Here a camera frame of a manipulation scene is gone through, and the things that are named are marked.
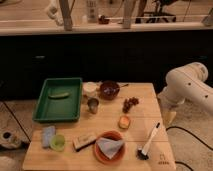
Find green plastic tray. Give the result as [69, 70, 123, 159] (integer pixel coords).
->
[33, 78, 82, 123]

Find green cucumber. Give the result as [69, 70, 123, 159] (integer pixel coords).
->
[48, 92, 70, 99]

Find orange yellow apple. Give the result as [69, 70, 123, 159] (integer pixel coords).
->
[118, 116, 131, 129]

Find dark red bowl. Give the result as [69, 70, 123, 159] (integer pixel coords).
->
[100, 80, 120, 100]

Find wooden block eraser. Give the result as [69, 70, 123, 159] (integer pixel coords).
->
[73, 133, 97, 151]

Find bunch of red grapes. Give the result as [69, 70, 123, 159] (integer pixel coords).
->
[122, 97, 139, 113]

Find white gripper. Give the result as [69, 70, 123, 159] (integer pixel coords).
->
[161, 107, 176, 127]

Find small metal cup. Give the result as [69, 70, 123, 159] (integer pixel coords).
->
[87, 98, 99, 114]

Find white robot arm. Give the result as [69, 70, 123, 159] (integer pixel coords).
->
[157, 62, 213, 126]

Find black power cable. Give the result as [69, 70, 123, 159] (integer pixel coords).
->
[165, 125, 213, 171]

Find white round floor object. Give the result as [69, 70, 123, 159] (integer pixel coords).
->
[1, 132, 22, 149]

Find white ceramic cup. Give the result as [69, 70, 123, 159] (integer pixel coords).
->
[83, 82, 97, 97]

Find wooden shelf counter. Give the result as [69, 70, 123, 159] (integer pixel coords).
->
[0, 19, 213, 36]

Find orange plate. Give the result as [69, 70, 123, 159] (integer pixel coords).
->
[93, 131, 125, 165]

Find black white dish brush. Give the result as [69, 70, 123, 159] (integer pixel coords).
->
[137, 123, 160, 160]

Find grey folded cloth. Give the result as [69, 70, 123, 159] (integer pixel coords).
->
[97, 137, 124, 159]

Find light green plastic cup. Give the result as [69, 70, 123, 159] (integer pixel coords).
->
[50, 134, 65, 152]

